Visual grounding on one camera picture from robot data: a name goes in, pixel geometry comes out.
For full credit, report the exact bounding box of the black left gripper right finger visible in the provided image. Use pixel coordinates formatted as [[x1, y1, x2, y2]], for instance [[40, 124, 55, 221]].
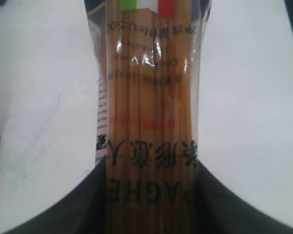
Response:
[[196, 161, 293, 234]]

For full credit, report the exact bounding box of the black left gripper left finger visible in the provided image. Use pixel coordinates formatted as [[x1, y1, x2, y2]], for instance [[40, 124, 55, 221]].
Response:
[[6, 158, 105, 234]]

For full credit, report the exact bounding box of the spaghetti package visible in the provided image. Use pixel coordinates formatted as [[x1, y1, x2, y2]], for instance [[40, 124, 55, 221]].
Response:
[[84, 0, 211, 234]]

